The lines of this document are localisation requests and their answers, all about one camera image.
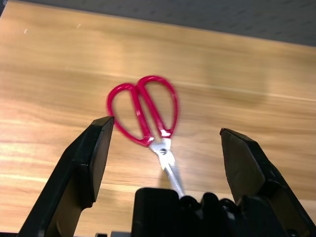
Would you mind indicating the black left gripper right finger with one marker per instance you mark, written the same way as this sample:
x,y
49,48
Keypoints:
x,y
261,177

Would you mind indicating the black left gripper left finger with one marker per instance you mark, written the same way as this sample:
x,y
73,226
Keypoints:
x,y
71,177

